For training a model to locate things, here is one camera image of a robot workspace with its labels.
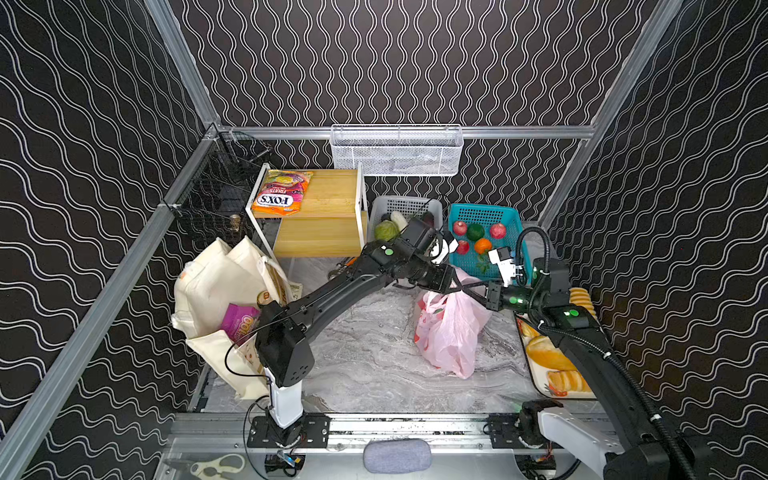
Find pink plastic bag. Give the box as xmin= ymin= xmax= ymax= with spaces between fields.
xmin=413 ymin=291 xmax=491 ymax=379

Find green drink can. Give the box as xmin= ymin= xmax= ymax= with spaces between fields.
xmin=257 ymin=290 xmax=273 ymax=309

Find magenta Lot 100 candy bag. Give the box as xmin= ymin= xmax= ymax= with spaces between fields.
xmin=220 ymin=303 xmax=261 ymax=345

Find cream canvas tote bag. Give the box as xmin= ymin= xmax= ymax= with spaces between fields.
xmin=171 ymin=238 xmax=302 ymax=400

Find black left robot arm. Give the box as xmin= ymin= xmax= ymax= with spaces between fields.
xmin=254 ymin=219 xmax=458 ymax=430

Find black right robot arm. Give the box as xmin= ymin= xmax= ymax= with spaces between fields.
xmin=482 ymin=242 xmax=711 ymax=479

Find red apple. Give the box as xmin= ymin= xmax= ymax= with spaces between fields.
xmin=452 ymin=221 xmax=468 ymax=236
xmin=456 ymin=240 xmax=470 ymax=255
xmin=489 ymin=223 xmax=507 ymax=239

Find orange with green leaves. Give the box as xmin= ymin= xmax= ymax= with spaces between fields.
xmin=474 ymin=238 xmax=493 ymax=274

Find dark green avocado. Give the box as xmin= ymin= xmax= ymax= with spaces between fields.
xmin=466 ymin=223 xmax=486 ymax=242

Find teal plastic basket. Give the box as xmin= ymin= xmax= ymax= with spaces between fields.
xmin=448 ymin=203 xmax=523 ymax=280

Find grey white plastic basket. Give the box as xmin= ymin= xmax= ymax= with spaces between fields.
xmin=366 ymin=195 xmax=443 ymax=241

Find green cabbage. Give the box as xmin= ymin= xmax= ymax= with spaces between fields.
xmin=374 ymin=220 xmax=400 ymax=242

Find white radish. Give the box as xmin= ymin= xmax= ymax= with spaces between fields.
xmin=390 ymin=211 xmax=408 ymax=231

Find tray of breads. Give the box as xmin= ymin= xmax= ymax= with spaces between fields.
xmin=509 ymin=293 xmax=596 ymax=400

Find orange Fox's candy bag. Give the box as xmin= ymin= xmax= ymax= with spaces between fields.
xmin=251 ymin=169 xmax=314 ymax=216

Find grey foam pad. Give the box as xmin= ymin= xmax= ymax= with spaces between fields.
xmin=363 ymin=439 xmax=432 ymax=474

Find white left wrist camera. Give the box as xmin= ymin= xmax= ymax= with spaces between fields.
xmin=428 ymin=231 xmax=459 ymax=265

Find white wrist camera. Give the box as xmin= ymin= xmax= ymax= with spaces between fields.
xmin=428 ymin=231 xmax=459 ymax=265
xmin=487 ymin=246 xmax=518 ymax=287

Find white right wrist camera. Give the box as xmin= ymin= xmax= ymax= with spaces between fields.
xmin=487 ymin=246 xmax=518 ymax=287

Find orange handled adjustable wrench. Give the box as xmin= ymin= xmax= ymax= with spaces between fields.
xmin=327 ymin=257 xmax=359 ymax=280

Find white wire mesh wall basket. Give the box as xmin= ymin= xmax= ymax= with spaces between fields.
xmin=330 ymin=124 xmax=464 ymax=177

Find aluminium linear rail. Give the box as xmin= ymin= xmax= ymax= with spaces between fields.
xmin=245 ymin=410 xmax=577 ymax=454

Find white handled scissors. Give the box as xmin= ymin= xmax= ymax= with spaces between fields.
xmin=189 ymin=454 xmax=245 ymax=480

